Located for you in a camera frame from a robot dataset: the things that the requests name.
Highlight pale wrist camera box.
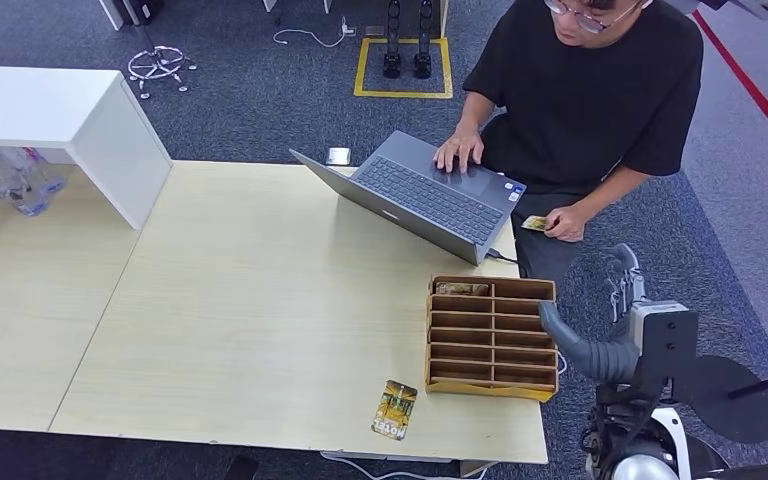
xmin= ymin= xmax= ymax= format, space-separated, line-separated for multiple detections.
xmin=629 ymin=300 xmax=691 ymax=336

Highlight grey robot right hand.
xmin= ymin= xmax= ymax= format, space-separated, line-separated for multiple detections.
xmin=538 ymin=242 xmax=649 ymax=364

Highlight person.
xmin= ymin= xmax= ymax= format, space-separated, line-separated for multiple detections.
xmin=433 ymin=0 xmax=705 ymax=286

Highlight wooden card organizer box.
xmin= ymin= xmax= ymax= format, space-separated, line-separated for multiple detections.
xmin=423 ymin=274 xmax=560 ymax=405

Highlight eyeglasses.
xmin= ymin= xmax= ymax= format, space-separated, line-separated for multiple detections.
xmin=542 ymin=0 xmax=645 ymax=36

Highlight clear plastic water bottle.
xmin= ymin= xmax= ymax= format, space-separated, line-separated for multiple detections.
xmin=0 ymin=146 xmax=67 ymax=197
xmin=0 ymin=145 xmax=50 ymax=218

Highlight person's right hand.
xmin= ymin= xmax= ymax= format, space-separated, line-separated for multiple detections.
xmin=432 ymin=127 xmax=487 ymax=176

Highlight white cable under table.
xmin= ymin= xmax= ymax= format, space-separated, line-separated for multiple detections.
xmin=320 ymin=451 xmax=493 ymax=480

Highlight person's left hand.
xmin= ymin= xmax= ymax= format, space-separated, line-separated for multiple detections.
xmin=542 ymin=204 xmax=588 ymax=244

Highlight black robot leg stand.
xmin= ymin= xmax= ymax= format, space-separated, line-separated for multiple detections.
xmin=383 ymin=0 xmax=403 ymax=80
xmin=413 ymin=0 xmax=434 ymax=81

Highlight grey laptop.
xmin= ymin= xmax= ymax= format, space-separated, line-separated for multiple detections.
xmin=289 ymin=129 xmax=528 ymax=267

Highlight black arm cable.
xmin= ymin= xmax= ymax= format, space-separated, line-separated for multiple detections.
xmin=581 ymin=387 xmax=660 ymax=480

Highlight black round stand base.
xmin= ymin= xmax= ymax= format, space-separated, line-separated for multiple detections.
xmin=687 ymin=434 xmax=732 ymax=474
xmin=674 ymin=355 xmax=768 ymax=446

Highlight white chair star base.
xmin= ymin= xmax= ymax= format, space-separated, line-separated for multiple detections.
xmin=126 ymin=44 xmax=198 ymax=101

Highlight white floor cable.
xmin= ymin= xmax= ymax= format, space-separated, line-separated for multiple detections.
xmin=272 ymin=16 xmax=357 ymax=50

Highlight white desk shelf riser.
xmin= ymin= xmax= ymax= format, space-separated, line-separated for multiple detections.
xmin=0 ymin=64 xmax=174 ymax=231

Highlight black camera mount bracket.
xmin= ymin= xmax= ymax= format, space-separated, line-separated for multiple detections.
xmin=634 ymin=308 xmax=701 ymax=400

